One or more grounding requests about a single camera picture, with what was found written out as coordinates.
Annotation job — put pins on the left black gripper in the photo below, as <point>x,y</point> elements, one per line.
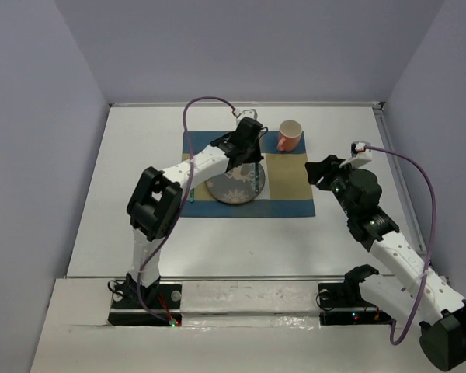
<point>255,156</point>

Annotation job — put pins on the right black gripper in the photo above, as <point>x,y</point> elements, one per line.
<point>327,167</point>

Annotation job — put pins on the grey reindeer plate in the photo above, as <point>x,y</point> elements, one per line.
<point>234,189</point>

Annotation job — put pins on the blue tan checked placemat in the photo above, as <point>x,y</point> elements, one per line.
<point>286,194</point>

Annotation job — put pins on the pink mug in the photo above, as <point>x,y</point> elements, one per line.
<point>289,135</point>

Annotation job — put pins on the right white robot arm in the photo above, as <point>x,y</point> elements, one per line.
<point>440,318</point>

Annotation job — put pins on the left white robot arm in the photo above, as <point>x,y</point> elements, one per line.
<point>159,197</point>

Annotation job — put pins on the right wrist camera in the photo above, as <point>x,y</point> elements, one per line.
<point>360,155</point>

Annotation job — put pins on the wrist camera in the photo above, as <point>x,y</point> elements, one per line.
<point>360,155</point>
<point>249,113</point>

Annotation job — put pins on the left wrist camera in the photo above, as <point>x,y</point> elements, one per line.
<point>249,113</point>

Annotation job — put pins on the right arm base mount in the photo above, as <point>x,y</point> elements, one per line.
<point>341,303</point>

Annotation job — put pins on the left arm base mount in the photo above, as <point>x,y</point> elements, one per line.
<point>162,305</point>

